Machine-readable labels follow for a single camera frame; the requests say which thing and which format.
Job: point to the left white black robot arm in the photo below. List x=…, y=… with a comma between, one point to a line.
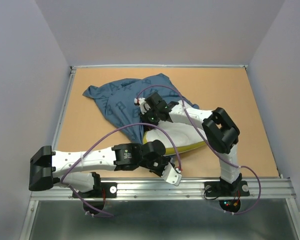
x=49, y=168

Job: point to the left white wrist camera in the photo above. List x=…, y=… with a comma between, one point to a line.
x=171, y=175

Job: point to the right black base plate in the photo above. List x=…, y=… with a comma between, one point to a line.
x=220, y=189

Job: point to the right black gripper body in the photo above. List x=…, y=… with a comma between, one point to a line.
x=151, y=116

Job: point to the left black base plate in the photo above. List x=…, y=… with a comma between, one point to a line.
x=107, y=190

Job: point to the white pillow yellow edge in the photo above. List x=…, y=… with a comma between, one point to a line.
x=184, y=133

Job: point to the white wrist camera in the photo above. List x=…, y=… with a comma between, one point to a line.
x=142, y=104
x=171, y=175

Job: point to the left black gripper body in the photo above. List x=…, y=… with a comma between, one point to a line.
x=157, y=166

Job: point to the blue lettered pillowcase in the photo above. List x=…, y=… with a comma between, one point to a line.
x=115, y=101

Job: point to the aluminium mounting rail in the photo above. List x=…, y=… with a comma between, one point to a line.
x=152, y=189

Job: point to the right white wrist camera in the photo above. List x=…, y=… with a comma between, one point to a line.
x=142, y=104

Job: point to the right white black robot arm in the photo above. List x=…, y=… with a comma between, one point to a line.
x=215, y=128

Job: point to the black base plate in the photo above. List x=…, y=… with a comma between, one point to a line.
x=107, y=190
x=220, y=189

